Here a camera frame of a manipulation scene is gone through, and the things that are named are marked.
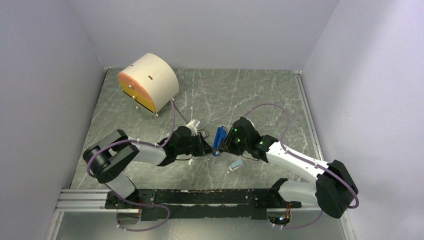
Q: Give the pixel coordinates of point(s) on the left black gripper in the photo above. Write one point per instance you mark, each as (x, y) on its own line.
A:
(203, 146)

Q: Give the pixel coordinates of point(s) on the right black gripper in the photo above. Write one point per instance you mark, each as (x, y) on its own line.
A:
(228, 145)

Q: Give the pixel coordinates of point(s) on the light blue small stapler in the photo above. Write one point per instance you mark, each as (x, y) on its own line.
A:
(235, 165)

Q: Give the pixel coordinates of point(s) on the staple tray with staples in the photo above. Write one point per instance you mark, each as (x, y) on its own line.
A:
(204, 132)

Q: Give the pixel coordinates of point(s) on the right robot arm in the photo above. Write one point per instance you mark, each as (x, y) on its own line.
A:
(328, 185)

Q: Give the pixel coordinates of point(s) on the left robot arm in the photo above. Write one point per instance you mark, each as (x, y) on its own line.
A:
(107, 159)

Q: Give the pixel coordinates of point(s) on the cream round drawer cabinet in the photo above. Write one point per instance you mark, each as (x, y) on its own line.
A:
(149, 82)

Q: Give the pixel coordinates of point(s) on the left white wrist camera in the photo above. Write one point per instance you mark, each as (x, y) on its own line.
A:
(193, 125)

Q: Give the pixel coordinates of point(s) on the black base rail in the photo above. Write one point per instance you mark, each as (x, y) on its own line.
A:
(154, 204)

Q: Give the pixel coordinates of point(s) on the aluminium frame rail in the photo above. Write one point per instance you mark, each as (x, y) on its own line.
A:
(76, 201)

